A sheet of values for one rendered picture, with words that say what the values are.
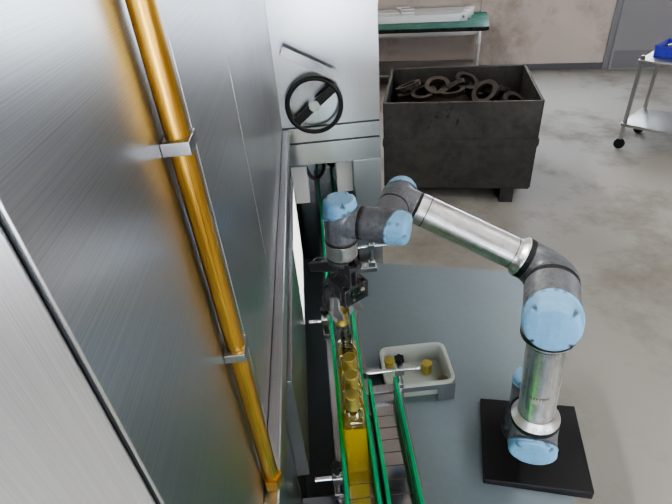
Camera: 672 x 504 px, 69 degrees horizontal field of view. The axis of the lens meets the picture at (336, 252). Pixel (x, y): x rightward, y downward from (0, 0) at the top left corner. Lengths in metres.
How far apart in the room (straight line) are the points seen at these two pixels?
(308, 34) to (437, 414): 1.33
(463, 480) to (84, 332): 1.35
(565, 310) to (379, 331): 0.97
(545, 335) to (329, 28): 1.24
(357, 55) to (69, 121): 1.61
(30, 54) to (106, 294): 0.13
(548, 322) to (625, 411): 1.79
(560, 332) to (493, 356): 0.78
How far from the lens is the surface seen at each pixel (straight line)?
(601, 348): 3.08
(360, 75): 1.88
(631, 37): 7.83
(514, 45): 7.60
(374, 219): 1.03
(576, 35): 7.70
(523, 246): 1.18
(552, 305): 1.05
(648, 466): 2.68
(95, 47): 0.35
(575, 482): 1.58
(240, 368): 0.59
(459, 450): 1.59
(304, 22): 1.83
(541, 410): 1.30
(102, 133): 0.33
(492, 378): 1.77
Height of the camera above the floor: 2.08
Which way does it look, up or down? 35 degrees down
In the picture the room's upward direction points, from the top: 5 degrees counter-clockwise
